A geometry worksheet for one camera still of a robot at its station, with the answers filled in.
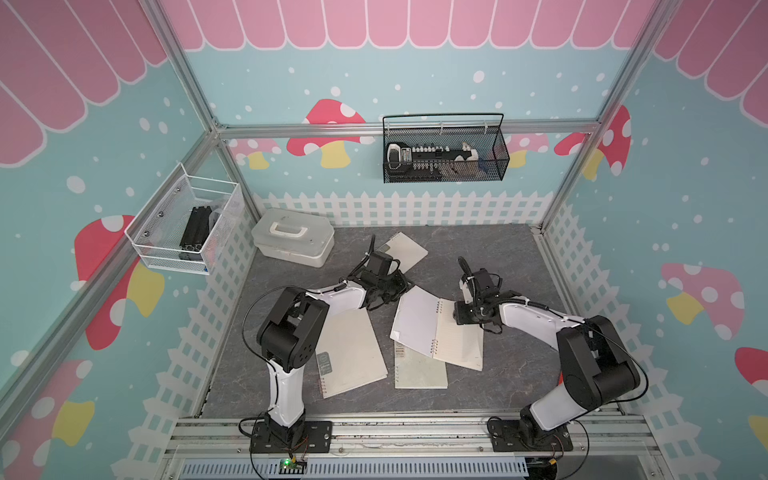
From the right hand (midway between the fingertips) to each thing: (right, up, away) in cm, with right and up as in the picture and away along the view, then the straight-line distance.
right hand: (460, 313), depth 94 cm
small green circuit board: (-47, -34, -21) cm, 62 cm away
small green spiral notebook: (-15, -15, -9) cm, 23 cm away
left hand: (-14, +8, +1) cm, 16 cm away
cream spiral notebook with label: (-17, +21, +20) cm, 33 cm away
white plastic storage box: (-55, +25, +9) cm, 61 cm away
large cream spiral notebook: (-34, -11, -4) cm, 37 cm away
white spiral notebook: (-10, -3, -2) cm, 11 cm away
